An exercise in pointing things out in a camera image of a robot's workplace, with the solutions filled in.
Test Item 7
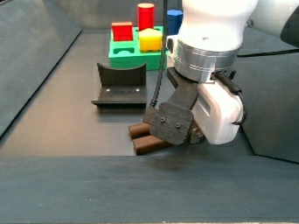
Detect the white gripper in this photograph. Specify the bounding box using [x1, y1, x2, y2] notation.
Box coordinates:
[192, 81, 243, 144]

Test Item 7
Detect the brown square-circle forked block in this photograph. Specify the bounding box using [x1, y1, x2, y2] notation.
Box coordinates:
[128, 122, 172, 156]

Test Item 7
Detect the black curved fixture stand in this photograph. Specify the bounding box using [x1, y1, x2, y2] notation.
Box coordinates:
[91, 63, 147, 108]

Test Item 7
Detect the red square block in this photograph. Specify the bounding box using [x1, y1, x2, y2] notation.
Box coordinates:
[111, 22, 133, 41]

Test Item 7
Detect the green shape-sorter base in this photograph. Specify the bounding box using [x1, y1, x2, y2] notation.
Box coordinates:
[108, 27, 160, 71]

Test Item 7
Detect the yellow pentagon block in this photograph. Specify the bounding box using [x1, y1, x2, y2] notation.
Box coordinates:
[139, 28, 163, 53]

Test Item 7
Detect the blue hexagonal prism peg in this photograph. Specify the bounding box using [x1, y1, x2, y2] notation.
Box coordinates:
[167, 10, 183, 35]

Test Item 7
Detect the red cylinder peg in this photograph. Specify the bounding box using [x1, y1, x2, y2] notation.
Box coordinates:
[137, 3, 155, 31]

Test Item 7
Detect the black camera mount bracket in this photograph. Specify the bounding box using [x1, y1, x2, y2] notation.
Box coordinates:
[144, 67, 199, 145]

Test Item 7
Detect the black cable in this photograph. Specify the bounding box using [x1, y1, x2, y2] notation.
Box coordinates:
[148, 0, 169, 109]

